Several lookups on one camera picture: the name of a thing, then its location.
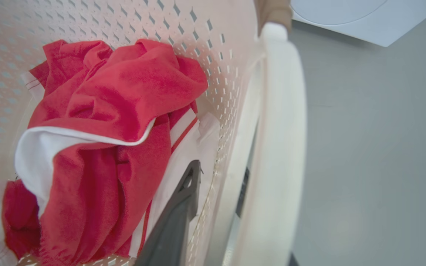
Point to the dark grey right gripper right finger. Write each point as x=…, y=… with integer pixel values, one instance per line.
x=242, y=195

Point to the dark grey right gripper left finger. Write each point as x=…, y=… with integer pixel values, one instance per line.
x=172, y=229

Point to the white perforated plastic laundry basket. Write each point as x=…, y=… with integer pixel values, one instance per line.
x=272, y=147

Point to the red and white garment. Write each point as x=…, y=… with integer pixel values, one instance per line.
x=105, y=147

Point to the white washing machine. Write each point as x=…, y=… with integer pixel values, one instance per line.
x=361, y=16

